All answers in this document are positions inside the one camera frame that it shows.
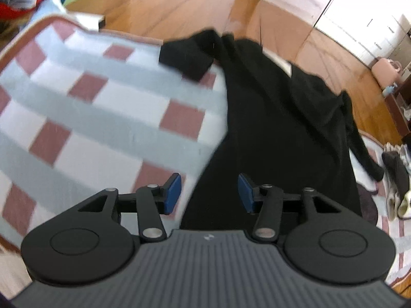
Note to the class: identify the black long-sleeved garment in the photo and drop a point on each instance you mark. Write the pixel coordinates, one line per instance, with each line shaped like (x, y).
(273, 128)

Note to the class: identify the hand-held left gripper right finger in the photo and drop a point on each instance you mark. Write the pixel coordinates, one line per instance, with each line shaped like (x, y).
(245, 192)

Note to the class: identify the patterned floor rug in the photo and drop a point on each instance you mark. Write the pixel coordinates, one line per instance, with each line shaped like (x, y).
(393, 224)

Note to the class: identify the checkered blue and red blanket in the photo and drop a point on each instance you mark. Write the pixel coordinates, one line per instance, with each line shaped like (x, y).
(96, 125)

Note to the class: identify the white wardrobe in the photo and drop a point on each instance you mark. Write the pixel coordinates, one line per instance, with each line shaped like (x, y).
(353, 9)

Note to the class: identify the pile of colourful clothes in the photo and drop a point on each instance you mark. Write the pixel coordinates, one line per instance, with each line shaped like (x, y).
(22, 0)

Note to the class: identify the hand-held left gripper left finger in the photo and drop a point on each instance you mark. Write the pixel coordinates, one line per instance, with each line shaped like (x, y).
(172, 188)

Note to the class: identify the pile of light clothes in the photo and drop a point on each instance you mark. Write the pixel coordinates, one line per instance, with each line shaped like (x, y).
(398, 179)

